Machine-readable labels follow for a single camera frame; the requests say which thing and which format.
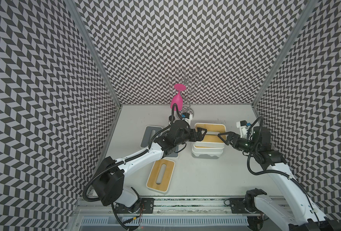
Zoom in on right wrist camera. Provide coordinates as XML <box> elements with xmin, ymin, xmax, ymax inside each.
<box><xmin>237</xmin><ymin>120</ymin><xmax>251</xmax><ymax>138</ymax></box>

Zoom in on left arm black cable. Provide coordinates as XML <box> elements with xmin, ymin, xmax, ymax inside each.
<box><xmin>82</xmin><ymin>152</ymin><xmax>148</xmax><ymax>203</ymax></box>

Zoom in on bamboo lid box back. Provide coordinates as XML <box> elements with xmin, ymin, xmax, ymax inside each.
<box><xmin>195</xmin><ymin>123</ymin><xmax>226</xmax><ymax>143</ymax></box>

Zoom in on aluminium front rail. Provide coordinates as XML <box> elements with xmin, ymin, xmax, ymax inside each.
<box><xmin>66</xmin><ymin>195</ymin><xmax>298</xmax><ymax>231</ymax></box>

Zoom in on grey lid box centre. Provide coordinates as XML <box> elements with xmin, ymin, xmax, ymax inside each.
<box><xmin>166</xmin><ymin>146</ymin><xmax>179</xmax><ymax>159</ymax></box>

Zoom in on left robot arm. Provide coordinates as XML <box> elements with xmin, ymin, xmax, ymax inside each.
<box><xmin>84</xmin><ymin>120</ymin><xmax>207</xmax><ymax>207</ymax></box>

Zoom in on grey lid box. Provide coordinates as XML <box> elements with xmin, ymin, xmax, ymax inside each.
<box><xmin>166</xmin><ymin>146</ymin><xmax>179</xmax><ymax>159</ymax></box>
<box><xmin>140</xmin><ymin>126</ymin><xmax>162</xmax><ymax>148</ymax></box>

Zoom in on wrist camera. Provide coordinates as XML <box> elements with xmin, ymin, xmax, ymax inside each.
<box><xmin>181</xmin><ymin>112</ymin><xmax>193</xmax><ymax>125</ymax></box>
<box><xmin>237</xmin><ymin>120</ymin><xmax>251</xmax><ymax>138</ymax></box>

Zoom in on grey lid box left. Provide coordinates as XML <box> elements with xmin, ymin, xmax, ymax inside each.
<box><xmin>140</xmin><ymin>126</ymin><xmax>162</xmax><ymax>148</ymax></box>

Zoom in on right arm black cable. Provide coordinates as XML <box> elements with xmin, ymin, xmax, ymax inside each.
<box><xmin>246</xmin><ymin>150</ymin><xmax>307</xmax><ymax>194</ymax></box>

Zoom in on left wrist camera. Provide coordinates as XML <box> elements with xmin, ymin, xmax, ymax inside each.
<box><xmin>181</xmin><ymin>112</ymin><xmax>193</xmax><ymax>125</ymax></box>

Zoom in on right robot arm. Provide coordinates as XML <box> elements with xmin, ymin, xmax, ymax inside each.
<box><xmin>218</xmin><ymin>126</ymin><xmax>341</xmax><ymax>231</ymax></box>

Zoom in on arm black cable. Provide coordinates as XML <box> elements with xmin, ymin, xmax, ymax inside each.
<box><xmin>246</xmin><ymin>150</ymin><xmax>307</xmax><ymax>194</ymax></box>
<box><xmin>82</xmin><ymin>152</ymin><xmax>148</xmax><ymax>203</ymax></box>

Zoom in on pink plastic goblet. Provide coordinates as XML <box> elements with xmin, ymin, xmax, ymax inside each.
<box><xmin>170</xmin><ymin>84</ymin><xmax>186</xmax><ymax>111</ymax></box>

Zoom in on bamboo lid box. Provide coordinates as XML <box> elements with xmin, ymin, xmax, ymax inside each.
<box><xmin>146</xmin><ymin>159</ymin><xmax>175</xmax><ymax>194</ymax></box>
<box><xmin>195</xmin><ymin>123</ymin><xmax>226</xmax><ymax>143</ymax></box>
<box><xmin>193</xmin><ymin>141</ymin><xmax>225</xmax><ymax>149</ymax></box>

